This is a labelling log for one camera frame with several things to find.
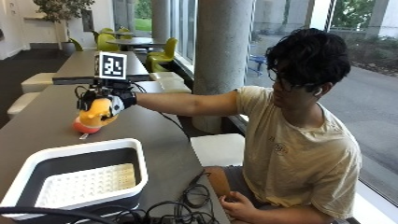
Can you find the yellow orange soft toy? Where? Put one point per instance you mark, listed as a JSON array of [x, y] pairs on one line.
[[96, 115]]

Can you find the long grey table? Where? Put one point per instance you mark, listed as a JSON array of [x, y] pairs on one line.
[[79, 67]]

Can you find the white marker cube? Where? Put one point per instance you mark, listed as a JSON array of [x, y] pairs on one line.
[[112, 65]]

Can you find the white cube stool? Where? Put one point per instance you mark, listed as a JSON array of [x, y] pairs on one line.
[[23, 104], [38, 82], [217, 150], [169, 82]]

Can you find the green plastic chair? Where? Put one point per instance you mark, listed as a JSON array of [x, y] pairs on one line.
[[123, 32], [163, 56], [105, 42], [76, 45]]

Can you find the round grey table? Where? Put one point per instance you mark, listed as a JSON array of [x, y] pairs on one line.
[[132, 41], [117, 32]]

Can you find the the person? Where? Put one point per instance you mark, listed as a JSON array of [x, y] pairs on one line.
[[298, 149]]

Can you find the white and grey basin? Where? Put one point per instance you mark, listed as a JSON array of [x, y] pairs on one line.
[[79, 177]]

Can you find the white perforated tray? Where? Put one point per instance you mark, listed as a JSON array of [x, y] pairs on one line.
[[89, 185]]

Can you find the potted green tree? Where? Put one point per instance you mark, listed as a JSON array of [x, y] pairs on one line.
[[61, 12]]

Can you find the concrete column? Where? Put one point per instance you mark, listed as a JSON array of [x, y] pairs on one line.
[[161, 18], [221, 62]]

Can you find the black glasses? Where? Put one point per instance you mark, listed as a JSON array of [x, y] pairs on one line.
[[281, 81]]

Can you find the white earbud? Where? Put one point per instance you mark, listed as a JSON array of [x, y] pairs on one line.
[[318, 91]]

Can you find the blue outdoor chair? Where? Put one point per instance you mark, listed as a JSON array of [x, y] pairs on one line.
[[257, 62]]

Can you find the dark wall frame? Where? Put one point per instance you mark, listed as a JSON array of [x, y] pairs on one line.
[[87, 20]]

